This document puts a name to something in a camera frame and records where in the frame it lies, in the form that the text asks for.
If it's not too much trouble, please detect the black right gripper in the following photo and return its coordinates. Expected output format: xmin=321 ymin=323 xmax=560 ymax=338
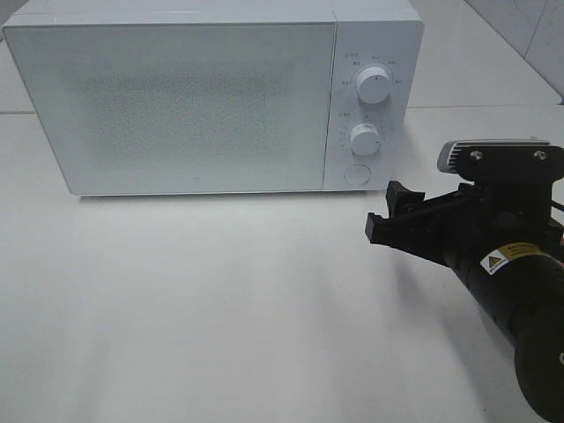
xmin=364 ymin=179 xmax=563 ymax=305

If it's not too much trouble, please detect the round white door button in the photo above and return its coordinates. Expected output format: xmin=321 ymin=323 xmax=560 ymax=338
xmin=344 ymin=164 xmax=371 ymax=185

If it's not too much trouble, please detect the white microwave door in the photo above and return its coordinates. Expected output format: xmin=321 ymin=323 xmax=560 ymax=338
xmin=5 ymin=24 xmax=335 ymax=196

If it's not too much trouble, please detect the lower white timer knob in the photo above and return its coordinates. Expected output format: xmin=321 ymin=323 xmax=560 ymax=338
xmin=349 ymin=123 xmax=381 ymax=156

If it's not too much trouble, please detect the upper white power knob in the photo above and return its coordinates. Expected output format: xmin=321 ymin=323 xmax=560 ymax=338
xmin=356 ymin=65 xmax=391 ymax=105

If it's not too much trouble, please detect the white microwave oven body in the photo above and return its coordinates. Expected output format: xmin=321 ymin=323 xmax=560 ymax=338
xmin=2 ymin=1 xmax=424 ymax=195

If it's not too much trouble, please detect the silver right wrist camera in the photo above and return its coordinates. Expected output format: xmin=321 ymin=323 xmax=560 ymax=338
xmin=437 ymin=139 xmax=563 ymax=184

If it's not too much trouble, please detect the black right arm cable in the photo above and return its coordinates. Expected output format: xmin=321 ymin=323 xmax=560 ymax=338
xmin=548 ymin=200 xmax=564 ymax=230

